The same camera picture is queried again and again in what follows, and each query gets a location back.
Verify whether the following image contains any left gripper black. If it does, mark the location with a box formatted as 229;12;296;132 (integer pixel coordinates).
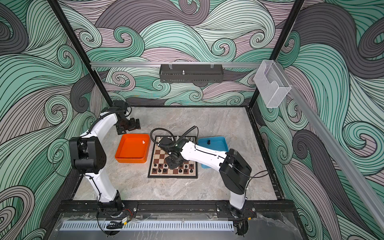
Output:
116;117;140;135

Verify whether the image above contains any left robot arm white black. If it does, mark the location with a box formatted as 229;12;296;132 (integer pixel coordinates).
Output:
69;100;141;212

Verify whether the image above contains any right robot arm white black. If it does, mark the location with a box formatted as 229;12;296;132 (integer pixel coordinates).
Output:
150;126;268;211

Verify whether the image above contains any brown cream chess board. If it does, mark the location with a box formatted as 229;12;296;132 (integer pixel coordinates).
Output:
148;145;198;179

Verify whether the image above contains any orange plastic tray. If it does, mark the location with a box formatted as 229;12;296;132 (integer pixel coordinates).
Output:
115;134;151;164

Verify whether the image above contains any blue plastic tray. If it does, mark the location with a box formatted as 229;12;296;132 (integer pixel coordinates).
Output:
197;136;229;153

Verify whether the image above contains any aluminium rail back wall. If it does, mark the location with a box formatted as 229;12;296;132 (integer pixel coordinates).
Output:
90;61;261;69

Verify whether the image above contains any aluminium rail wall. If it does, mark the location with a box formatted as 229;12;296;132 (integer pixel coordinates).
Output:
274;61;384;232
90;61;261;69

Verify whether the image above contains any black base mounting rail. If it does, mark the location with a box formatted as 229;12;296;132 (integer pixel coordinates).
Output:
58;200;296;214

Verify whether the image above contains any white slotted cable duct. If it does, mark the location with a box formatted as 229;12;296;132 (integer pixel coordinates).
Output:
59;221;235;232

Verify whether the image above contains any clear acrylic wall holder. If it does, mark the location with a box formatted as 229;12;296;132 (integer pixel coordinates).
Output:
254;60;292;109

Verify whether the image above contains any aluminium rail right wall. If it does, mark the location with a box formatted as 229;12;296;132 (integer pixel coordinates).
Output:
274;61;384;232

